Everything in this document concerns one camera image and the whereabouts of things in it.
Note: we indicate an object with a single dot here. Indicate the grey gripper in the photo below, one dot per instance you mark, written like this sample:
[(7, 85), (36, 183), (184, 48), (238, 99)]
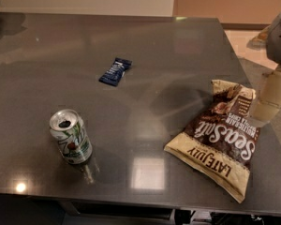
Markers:
[(279, 42)]

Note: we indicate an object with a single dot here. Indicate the brown Late July chip bag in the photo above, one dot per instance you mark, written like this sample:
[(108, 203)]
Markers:
[(220, 141)]

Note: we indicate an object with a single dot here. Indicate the blue RXBAR blueberry bar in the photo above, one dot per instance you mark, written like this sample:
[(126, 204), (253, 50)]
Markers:
[(115, 73)]

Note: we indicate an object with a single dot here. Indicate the white green soda can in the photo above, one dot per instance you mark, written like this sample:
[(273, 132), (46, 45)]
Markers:
[(68, 129)]

